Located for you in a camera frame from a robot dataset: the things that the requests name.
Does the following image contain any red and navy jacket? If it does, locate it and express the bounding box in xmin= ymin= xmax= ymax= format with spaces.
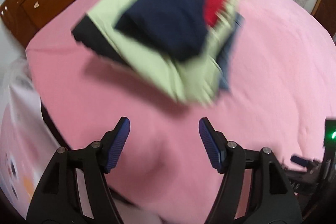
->
xmin=115 ymin=0 xmax=228 ymax=62

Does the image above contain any pink cartoon blanket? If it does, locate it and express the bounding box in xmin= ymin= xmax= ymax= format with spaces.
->
xmin=0 ymin=58 xmax=87 ymax=219

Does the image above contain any pink bed sheet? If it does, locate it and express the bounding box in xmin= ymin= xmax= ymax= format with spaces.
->
xmin=26 ymin=0 xmax=335 ymax=223

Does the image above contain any light green folded garment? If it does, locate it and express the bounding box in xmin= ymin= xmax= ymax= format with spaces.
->
xmin=72 ymin=0 xmax=238 ymax=104

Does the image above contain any blue denim folded garment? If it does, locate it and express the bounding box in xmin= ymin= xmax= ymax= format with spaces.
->
xmin=217 ymin=12 xmax=244 ymax=90

